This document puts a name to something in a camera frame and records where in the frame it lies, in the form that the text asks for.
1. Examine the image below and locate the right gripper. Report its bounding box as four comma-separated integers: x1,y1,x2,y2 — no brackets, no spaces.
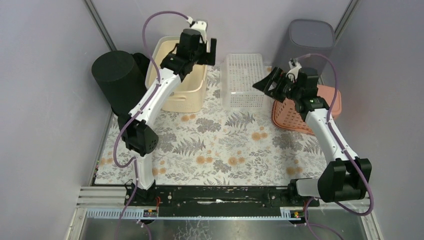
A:
252,66,302,104

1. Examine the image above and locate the white translucent perforated basket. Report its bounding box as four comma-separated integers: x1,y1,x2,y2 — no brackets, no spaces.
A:
220,53,271,112

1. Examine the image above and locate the pink plastic basket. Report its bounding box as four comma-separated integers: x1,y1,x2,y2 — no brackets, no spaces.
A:
271,84,343,135

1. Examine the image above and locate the cream plastic basket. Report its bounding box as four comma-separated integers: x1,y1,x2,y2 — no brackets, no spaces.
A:
152,36,208,113

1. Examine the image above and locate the grey ribbed waste bin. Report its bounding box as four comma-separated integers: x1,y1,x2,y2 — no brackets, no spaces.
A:
272,19,335,75

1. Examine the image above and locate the black round waste bin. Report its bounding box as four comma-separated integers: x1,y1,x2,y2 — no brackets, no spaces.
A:
91,50,147,116

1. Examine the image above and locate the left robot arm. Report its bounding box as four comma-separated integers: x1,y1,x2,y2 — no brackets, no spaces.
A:
118,28,217,206

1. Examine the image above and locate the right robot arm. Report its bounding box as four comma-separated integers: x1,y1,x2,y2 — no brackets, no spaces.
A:
253,67,372,206

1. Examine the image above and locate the black cloth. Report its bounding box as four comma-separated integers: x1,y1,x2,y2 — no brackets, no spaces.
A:
132,52,151,79

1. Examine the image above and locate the floral table mat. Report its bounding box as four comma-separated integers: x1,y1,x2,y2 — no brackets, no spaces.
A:
96,65,342,187

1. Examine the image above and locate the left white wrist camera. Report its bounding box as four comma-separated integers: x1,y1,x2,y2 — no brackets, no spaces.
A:
186,16,208,42

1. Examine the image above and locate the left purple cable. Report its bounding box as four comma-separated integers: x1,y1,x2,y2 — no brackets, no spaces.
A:
112,10,194,240

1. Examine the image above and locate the purple cable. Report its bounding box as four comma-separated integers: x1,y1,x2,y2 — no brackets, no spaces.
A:
291,52,375,240
112,10,194,240

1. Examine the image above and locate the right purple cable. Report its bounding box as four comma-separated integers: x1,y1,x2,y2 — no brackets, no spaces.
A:
291,52,375,240

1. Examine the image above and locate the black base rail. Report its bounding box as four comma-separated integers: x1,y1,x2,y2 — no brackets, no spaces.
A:
124,183,309,219

